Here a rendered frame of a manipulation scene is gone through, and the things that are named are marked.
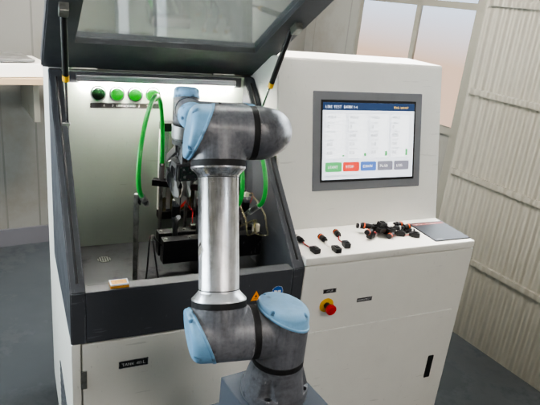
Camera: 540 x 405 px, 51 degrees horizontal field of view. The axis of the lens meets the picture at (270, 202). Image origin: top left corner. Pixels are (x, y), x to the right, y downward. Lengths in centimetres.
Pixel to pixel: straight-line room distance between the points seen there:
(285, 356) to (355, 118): 107
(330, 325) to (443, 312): 50
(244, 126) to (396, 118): 109
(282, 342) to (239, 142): 42
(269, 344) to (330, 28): 334
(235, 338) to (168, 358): 62
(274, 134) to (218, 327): 41
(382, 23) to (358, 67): 178
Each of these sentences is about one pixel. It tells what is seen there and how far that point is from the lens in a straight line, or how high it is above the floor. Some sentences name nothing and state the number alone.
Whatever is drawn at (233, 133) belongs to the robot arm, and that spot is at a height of 147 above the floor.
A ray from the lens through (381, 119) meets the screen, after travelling 212.
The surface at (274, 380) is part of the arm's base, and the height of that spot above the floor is 97.
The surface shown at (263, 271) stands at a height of 95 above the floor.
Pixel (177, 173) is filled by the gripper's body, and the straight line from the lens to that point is 170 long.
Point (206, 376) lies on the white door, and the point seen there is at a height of 60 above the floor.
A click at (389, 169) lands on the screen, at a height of 118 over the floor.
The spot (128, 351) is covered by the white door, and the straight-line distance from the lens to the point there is 171.
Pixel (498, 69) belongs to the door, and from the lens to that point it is 317.
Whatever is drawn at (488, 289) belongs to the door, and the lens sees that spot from 331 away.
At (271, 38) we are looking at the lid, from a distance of 183.
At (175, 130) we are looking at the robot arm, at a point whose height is 134.
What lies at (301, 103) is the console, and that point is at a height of 140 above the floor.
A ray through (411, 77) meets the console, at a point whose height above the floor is 150.
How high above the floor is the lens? 174
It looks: 20 degrees down
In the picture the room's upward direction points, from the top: 6 degrees clockwise
